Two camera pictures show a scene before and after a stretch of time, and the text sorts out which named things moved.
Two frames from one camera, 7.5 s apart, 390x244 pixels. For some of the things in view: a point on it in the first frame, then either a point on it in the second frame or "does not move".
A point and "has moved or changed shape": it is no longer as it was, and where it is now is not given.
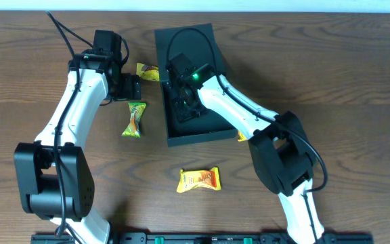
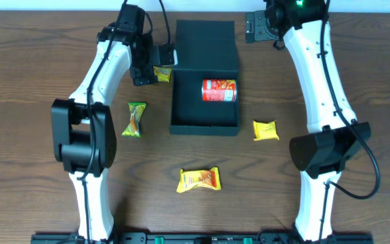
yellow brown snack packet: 147,72 has moved or changed shape
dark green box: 200,43 has moved or changed shape
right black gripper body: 184,108 to 254,27
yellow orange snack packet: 208,178 does not move
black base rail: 202,238 does not move
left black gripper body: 131,87 to 144,78
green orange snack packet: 133,129 does not move
